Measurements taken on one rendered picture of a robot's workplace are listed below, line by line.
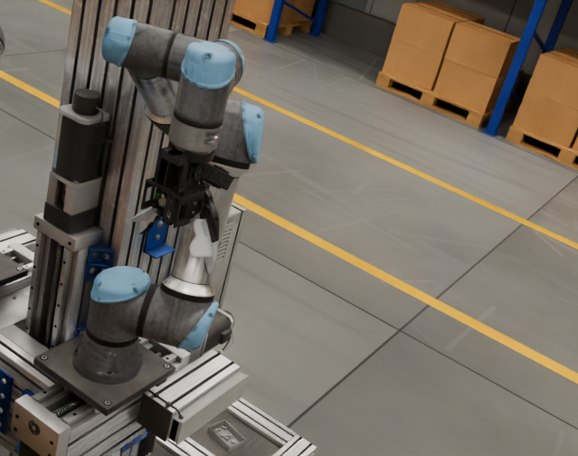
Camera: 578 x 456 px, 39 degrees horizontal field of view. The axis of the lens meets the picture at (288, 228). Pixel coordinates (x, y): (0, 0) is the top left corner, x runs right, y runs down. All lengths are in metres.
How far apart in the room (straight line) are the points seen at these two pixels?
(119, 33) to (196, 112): 0.20
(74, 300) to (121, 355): 0.25
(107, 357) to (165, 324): 0.16
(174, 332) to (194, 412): 0.28
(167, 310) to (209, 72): 0.67
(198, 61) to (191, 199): 0.21
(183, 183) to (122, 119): 0.60
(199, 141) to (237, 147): 0.43
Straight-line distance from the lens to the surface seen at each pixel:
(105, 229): 1.93
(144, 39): 1.29
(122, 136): 1.82
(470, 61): 8.27
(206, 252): 1.28
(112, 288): 1.70
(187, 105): 1.19
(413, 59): 8.49
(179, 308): 1.69
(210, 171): 1.27
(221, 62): 1.17
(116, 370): 1.80
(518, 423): 4.03
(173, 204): 1.23
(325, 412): 3.59
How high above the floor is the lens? 2.19
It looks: 26 degrees down
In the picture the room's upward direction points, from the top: 16 degrees clockwise
